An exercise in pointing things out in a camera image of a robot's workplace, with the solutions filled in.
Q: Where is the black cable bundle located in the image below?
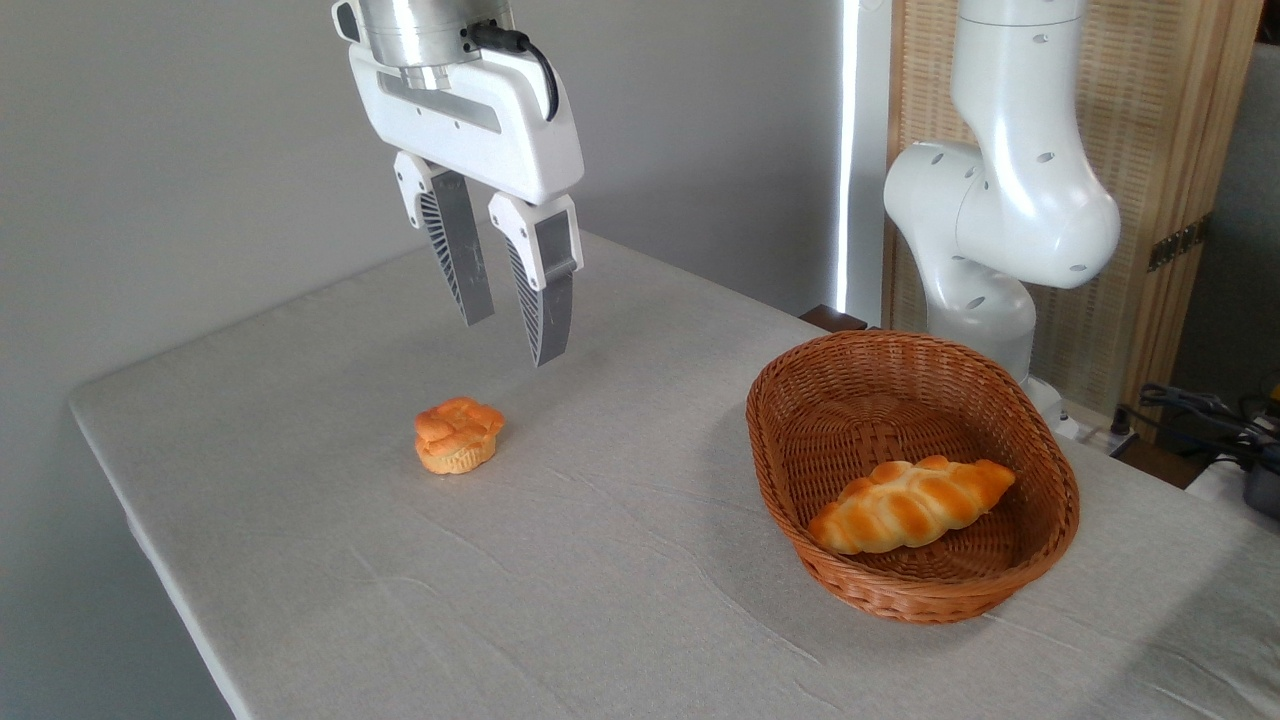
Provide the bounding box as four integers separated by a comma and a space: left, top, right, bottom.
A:
1114, 382, 1280, 473

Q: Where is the white power strip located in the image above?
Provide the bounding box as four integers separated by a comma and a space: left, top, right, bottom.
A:
1040, 398, 1141, 457

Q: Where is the dark metal screen hinge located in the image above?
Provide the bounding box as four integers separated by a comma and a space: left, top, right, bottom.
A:
1147, 214, 1212, 274

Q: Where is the grey tablecloth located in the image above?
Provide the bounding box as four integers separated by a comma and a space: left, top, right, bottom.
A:
68, 226, 1280, 720

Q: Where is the dark wooden furniture corner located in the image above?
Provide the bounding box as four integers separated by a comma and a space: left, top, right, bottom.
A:
799, 304, 869, 333

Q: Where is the brown wicker basket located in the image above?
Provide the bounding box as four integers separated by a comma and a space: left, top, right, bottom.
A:
745, 329, 1081, 626

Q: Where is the round muffin-shaped bread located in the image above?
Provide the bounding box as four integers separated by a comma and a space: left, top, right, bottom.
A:
414, 396, 506, 476

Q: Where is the long braided bread loaf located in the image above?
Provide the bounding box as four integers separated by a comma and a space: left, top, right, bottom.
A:
807, 455, 1017, 556

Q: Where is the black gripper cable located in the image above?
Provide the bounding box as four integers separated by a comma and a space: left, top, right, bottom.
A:
464, 21, 562, 124

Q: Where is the wooden bamboo folding screen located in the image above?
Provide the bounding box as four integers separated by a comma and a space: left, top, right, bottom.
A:
882, 0, 1267, 417

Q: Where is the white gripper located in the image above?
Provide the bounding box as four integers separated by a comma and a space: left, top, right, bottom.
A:
346, 42, 587, 368

